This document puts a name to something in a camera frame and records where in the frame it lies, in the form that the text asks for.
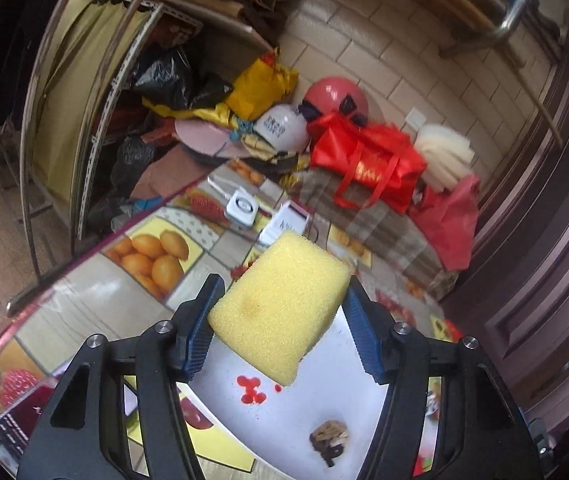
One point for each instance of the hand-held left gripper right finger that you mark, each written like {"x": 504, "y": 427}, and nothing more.
{"x": 364, "y": 332}

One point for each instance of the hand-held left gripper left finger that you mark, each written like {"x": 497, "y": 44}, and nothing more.
{"x": 199, "y": 332}

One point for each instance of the yellow sponge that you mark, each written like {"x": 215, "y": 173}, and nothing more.
{"x": 279, "y": 305}

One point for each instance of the white cardboard box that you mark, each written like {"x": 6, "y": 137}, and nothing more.
{"x": 284, "y": 420}

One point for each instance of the fruit print tablecloth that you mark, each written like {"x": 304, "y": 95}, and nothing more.
{"x": 164, "y": 260}

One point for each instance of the plaid blanket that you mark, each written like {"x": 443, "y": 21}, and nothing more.
{"x": 389, "y": 235}

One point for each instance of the white round device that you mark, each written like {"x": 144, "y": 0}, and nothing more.
{"x": 242, "y": 206}

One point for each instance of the small white card box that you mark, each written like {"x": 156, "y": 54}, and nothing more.
{"x": 279, "y": 225}

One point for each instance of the red plastic bag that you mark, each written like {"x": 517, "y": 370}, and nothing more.
{"x": 449, "y": 225}

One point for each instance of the red tote bag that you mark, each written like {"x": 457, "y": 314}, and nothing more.
{"x": 364, "y": 150}

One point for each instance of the black plastic bag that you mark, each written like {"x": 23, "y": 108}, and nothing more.
{"x": 164, "y": 75}
{"x": 129, "y": 160}

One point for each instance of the dark wooden door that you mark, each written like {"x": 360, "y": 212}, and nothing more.
{"x": 539, "y": 260}

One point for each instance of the stack of white foam pieces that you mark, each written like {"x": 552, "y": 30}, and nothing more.
{"x": 444, "y": 155}

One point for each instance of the pink round board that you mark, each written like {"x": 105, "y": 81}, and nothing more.
{"x": 199, "y": 135}

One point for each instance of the white helmet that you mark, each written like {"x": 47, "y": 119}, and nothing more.
{"x": 282, "y": 127}

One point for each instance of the red helmet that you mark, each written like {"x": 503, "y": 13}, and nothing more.
{"x": 329, "y": 92}

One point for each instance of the yellow plastic bag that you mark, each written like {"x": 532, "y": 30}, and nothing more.
{"x": 259, "y": 85}

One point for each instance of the yellow curtain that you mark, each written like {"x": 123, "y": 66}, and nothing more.
{"x": 74, "y": 85}

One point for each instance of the chrome metal rack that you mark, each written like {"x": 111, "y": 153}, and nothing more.
{"x": 32, "y": 110}

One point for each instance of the wooden stick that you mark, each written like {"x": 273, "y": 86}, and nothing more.
{"x": 544, "y": 110}

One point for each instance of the dark hanging clothes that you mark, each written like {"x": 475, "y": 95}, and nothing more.
{"x": 259, "y": 15}

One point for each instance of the steel handrail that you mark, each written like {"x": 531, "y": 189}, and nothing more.
{"x": 512, "y": 15}

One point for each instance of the white wall socket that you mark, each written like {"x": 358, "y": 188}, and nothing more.
{"x": 416, "y": 117}

